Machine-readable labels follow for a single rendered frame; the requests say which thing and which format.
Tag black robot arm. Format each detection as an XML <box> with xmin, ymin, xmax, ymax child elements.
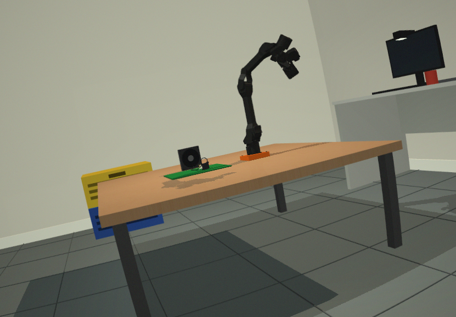
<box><xmin>237</xmin><ymin>34</ymin><xmax>300</xmax><ymax>155</ymax></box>

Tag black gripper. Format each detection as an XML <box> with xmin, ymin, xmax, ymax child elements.
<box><xmin>270</xmin><ymin>45</ymin><xmax>299</xmax><ymax>80</ymax></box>

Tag green circuit board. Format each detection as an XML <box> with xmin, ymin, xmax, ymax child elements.
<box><xmin>164</xmin><ymin>164</ymin><xmax>232</xmax><ymax>180</ymax></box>

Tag black cooling fan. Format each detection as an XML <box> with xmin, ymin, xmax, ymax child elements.
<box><xmin>178</xmin><ymin>146</ymin><xmax>202</xmax><ymax>171</ymax></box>

